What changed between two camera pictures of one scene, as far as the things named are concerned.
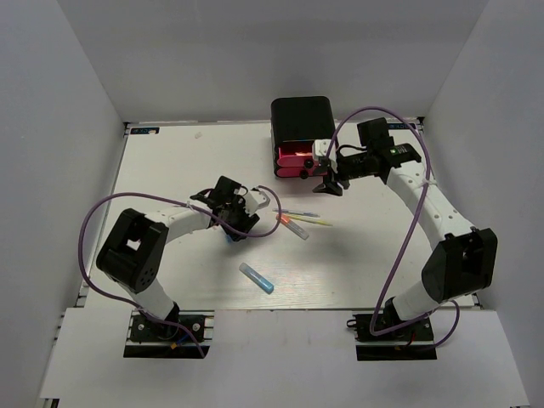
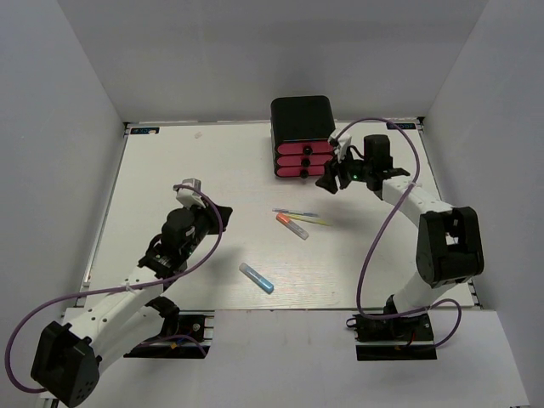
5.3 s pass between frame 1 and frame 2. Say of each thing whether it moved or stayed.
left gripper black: moved
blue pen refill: stayed
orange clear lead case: stayed
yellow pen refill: stayed
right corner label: stayed
